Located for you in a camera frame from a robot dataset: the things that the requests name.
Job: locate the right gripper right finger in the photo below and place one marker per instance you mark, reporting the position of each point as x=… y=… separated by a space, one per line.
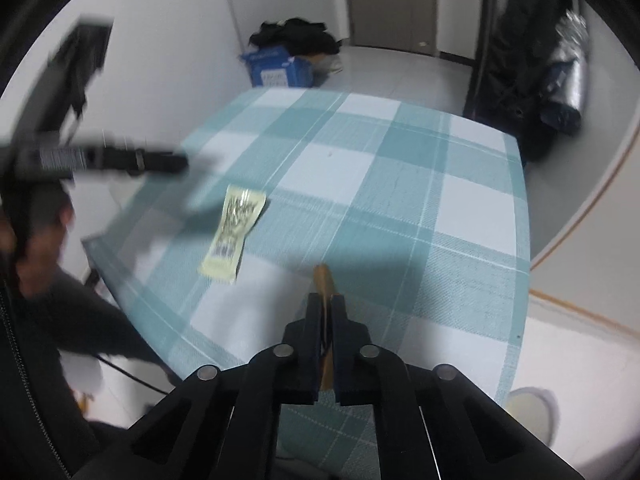
x=432 y=424

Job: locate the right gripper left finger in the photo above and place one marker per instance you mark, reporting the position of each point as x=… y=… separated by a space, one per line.
x=222 y=424

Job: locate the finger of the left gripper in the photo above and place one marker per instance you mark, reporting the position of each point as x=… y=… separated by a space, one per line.
x=157 y=162

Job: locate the pale yellow candy wrapper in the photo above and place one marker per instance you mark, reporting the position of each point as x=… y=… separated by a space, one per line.
x=240 y=211

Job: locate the orange packet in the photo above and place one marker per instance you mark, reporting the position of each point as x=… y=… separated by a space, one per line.
x=324 y=282

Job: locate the person's left forearm black sleeve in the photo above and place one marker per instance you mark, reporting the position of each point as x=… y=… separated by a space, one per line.
x=44 y=435

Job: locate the white trash bin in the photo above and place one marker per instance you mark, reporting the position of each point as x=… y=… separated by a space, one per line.
x=537 y=410

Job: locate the person's left hand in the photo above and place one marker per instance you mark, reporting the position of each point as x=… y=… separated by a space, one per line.
x=35 y=218

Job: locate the blue cardboard box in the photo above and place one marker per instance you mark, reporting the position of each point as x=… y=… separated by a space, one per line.
x=275 y=67

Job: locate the black clothes pile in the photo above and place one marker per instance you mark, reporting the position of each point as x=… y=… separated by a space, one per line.
x=298 y=36

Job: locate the teal plaid tablecloth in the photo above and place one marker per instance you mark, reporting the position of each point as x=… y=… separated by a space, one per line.
x=420 y=215

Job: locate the grey-brown door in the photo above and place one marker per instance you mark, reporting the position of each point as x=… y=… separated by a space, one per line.
x=399 y=25

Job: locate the silver folded umbrella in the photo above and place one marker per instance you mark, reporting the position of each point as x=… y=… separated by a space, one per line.
x=563 y=94

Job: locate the black hanging coat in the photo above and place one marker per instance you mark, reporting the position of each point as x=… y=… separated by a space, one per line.
x=509 y=97

